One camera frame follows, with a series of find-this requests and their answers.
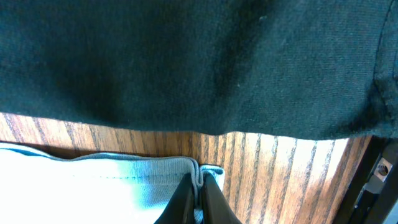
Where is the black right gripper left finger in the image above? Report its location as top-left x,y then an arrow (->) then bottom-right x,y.
155,174 -> 195,224

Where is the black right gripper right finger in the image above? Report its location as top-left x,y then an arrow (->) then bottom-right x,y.
201,174 -> 241,224

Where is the light blue printed t-shirt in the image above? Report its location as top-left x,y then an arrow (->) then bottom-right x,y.
1,143 -> 225,224

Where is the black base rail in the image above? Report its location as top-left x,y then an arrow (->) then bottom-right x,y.
333,137 -> 397,224

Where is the black garment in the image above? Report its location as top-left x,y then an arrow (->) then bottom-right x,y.
1,0 -> 397,140

